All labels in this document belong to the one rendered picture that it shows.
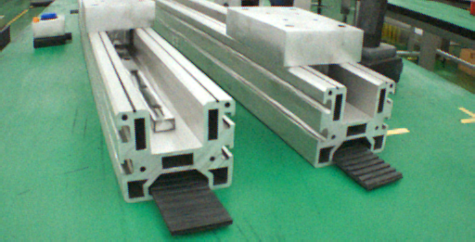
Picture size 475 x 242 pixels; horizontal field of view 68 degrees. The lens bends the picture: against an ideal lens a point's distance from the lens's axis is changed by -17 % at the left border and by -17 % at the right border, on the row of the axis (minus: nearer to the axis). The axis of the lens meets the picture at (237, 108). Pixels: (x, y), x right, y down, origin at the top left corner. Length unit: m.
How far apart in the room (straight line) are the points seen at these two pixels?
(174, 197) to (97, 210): 0.07
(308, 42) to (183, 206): 0.22
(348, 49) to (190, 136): 0.22
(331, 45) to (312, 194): 0.17
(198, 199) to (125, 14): 0.36
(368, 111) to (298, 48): 0.10
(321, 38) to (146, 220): 0.27
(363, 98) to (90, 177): 0.30
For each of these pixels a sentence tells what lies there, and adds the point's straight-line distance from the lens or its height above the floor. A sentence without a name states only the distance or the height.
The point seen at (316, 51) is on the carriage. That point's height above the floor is 0.88.
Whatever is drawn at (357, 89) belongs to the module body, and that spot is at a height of 0.85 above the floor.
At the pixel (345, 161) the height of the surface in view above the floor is 0.79.
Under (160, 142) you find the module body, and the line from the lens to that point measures 0.36.
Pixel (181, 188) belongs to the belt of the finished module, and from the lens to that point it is 0.36.
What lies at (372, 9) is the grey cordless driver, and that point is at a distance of 0.67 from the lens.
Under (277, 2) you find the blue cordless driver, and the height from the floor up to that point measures 0.88.
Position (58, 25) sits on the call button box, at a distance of 0.95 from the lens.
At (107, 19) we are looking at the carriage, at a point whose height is 0.88.
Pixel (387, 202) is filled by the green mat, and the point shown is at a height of 0.78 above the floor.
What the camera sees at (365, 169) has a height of 0.79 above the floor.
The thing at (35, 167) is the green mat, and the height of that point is 0.78.
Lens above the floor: 0.99
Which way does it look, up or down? 22 degrees down
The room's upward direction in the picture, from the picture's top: 3 degrees clockwise
